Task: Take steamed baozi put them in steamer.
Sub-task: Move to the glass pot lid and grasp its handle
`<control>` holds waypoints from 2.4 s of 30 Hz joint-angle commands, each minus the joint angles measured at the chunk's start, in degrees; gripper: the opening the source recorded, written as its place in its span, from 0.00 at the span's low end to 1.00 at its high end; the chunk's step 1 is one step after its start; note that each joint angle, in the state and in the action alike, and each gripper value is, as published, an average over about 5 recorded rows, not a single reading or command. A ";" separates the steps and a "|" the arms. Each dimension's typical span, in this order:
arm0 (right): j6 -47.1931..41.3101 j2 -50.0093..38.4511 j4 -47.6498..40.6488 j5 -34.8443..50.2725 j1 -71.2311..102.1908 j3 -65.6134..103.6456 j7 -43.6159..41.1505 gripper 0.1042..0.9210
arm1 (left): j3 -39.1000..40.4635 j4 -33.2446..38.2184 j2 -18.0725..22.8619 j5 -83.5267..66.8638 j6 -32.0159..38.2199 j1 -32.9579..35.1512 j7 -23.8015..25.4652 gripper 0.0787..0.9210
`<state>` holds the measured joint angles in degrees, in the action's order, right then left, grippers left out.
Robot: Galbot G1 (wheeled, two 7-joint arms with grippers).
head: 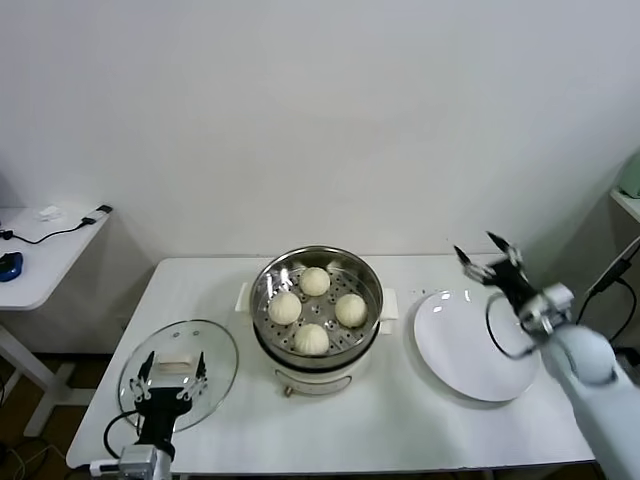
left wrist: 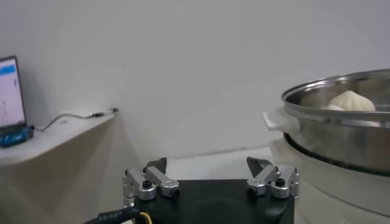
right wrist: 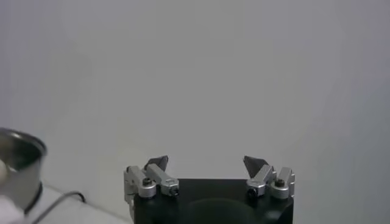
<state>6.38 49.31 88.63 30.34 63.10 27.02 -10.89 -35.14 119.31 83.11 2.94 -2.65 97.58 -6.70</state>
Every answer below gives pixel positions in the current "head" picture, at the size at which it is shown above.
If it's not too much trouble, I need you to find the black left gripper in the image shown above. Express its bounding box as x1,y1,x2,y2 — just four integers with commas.
129,350,209,446

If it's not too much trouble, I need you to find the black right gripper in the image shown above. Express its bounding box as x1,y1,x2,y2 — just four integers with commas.
453,231,536,309

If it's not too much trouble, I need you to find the round glass pot lid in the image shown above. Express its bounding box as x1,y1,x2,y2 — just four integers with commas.
117,318,240,434

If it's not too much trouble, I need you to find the white steamed baozi bun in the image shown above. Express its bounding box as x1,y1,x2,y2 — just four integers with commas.
268,292,303,325
299,267,331,297
293,323,330,355
333,293,369,329

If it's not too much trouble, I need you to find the stainless steel steamer basket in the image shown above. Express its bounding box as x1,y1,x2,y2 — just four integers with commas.
249,244,385,359

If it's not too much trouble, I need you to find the large white plate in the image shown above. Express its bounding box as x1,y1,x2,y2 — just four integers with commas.
412,289,540,403

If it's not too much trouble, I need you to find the white electric cooker base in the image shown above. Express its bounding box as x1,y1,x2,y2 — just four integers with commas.
234,282,401,399

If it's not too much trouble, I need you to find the white shelf board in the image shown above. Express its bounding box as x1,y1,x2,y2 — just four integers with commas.
608,188,640,221

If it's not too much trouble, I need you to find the pale green appliance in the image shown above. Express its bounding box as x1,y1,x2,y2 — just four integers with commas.
619,152,640,199

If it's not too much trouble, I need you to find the white side desk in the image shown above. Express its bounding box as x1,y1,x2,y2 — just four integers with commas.
0,205,114,437

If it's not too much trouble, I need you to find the blue computer mouse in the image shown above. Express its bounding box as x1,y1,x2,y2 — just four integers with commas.
0,251,25,282

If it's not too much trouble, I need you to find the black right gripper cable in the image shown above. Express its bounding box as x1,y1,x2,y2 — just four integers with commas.
485,292,540,359

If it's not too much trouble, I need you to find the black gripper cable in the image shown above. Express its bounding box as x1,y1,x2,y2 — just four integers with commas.
103,409,139,459
485,292,540,359

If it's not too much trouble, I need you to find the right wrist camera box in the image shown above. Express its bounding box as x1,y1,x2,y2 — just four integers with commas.
542,283,575,314

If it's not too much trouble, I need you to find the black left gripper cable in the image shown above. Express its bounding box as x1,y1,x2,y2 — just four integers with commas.
103,409,139,459

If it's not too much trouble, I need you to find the black usb cable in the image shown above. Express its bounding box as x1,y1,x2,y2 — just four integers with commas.
0,204,112,245

